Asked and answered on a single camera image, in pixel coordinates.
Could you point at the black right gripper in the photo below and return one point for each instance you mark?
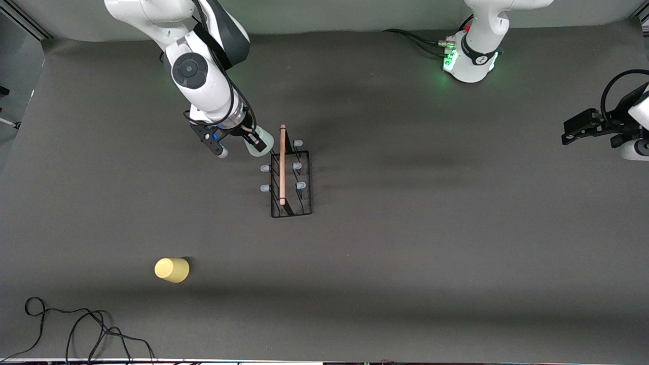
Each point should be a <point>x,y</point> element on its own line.
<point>248,129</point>

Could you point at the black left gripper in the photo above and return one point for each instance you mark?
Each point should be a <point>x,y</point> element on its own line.
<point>607,124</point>

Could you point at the pale green plastic cup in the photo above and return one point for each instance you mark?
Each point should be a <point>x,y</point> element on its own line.
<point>264,134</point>

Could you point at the yellow plastic cup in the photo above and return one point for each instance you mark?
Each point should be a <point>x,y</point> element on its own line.
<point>171,270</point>

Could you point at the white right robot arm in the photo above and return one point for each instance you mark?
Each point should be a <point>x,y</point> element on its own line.
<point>152,20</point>

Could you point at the dark grey table mat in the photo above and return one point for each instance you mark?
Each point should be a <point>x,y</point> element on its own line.
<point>405,203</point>

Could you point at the white rod with black tip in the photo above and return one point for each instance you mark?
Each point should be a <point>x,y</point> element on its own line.
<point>7,122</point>

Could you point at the dark aluminium frame rail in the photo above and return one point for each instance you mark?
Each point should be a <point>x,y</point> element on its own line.
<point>30,25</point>

